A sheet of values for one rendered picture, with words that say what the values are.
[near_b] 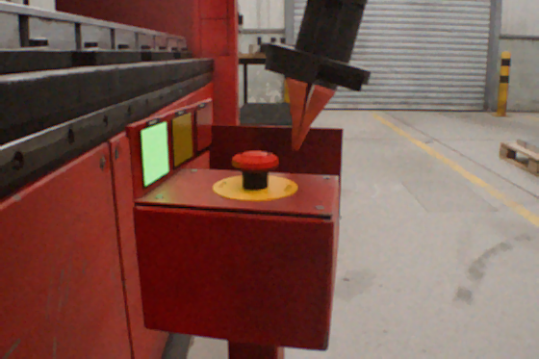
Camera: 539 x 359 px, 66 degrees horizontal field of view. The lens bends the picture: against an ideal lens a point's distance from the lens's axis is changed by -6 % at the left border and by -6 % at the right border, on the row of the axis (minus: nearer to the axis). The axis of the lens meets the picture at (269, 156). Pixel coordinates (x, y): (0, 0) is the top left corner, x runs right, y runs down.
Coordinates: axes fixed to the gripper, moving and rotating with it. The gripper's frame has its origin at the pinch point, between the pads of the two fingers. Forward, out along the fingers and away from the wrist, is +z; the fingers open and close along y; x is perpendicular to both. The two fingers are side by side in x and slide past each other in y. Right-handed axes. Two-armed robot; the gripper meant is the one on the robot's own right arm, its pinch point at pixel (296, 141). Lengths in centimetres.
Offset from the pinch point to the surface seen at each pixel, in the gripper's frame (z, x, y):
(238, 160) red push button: 0.2, 11.2, 3.4
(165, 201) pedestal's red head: 4.1, 14.9, 7.5
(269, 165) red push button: -0.1, 11.2, 0.9
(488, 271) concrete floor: 62, -133, -86
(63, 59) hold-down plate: 1.0, -11.8, 37.2
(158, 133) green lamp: 0.2, 10.9, 10.8
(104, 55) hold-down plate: 2, -29, 41
